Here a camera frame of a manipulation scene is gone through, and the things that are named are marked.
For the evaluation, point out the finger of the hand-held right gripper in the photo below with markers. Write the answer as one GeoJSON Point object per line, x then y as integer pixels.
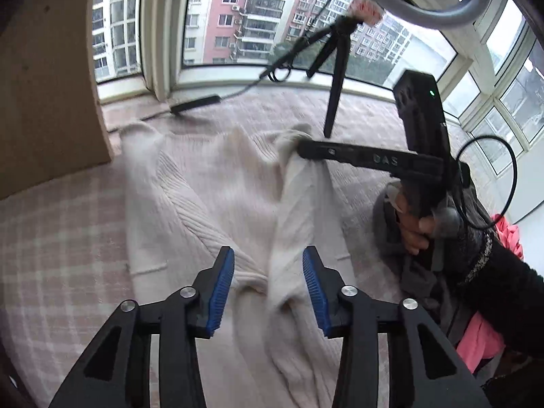
{"type": "Point", "coordinates": [361, 155]}

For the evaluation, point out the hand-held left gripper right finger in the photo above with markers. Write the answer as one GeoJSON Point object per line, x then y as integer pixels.
{"type": "Point", "coordinates": [315, 293]}

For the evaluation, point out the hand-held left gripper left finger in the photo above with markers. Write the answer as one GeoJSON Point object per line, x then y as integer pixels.
{"type": "Point", "coordinates": [221, 289]}

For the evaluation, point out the beige knit sweater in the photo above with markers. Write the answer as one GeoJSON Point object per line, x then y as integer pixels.
{"type": "Point", "coordinates": [204, 204]}

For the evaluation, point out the person's right forearm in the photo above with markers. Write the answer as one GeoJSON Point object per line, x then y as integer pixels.
{"type": "Point", "coordinates": [501, 289]}

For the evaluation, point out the person's right hand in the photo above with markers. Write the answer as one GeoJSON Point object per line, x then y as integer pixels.
{"type": "Point", "coordinates": [410, 229]}

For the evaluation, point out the black tripod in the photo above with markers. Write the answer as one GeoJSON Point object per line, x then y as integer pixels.
{"type": "Point", "coordinates": [333, 102]}

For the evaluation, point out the grey garment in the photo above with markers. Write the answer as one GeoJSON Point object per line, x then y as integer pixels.
{"type": "Point", "coordinates": [420, 280]}

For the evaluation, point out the pink plaid blanket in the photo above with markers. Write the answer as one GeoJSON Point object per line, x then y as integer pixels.
{"type": "Point", "coordinates": [63, 242]}

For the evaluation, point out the pink garment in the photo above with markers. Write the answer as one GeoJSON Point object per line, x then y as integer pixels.
{"type": "Point", "coordinates": [478, 340]}

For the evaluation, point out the person's dark patterned clothing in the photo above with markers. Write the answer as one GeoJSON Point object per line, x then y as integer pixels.
{"type": "Point", "coordinates": [518, 391]}

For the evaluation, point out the light wooden panel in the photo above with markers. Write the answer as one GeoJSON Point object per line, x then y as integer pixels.
{"type": "Point", "coordinates": [46, 93]}

